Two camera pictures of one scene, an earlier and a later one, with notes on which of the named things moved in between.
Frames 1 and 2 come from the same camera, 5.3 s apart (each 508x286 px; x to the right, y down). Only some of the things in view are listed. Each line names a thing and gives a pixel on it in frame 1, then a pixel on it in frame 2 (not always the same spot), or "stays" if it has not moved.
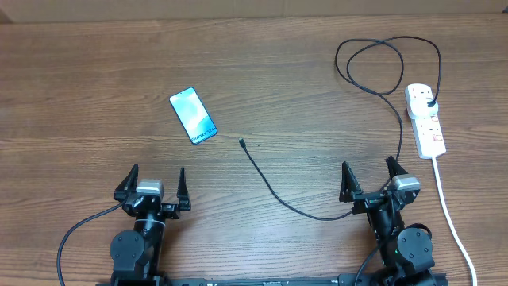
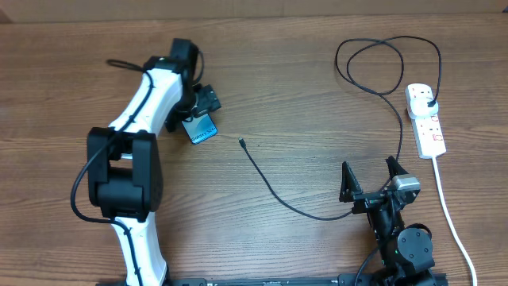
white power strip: x=429 y=135 stays
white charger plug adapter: x=418 y=107 stays
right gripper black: x=348 y=193 stays
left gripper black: x=128 y=182 -> x=205 y=101
